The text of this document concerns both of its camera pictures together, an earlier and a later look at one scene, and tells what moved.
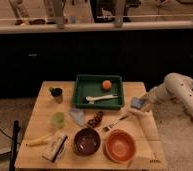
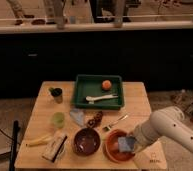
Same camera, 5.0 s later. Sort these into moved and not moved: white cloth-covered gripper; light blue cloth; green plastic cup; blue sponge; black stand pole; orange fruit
Moved: white cloth-covered gripper; blue sponge
Not moved: black stand pole; green plastic cup; light blue cloth; orange fruit
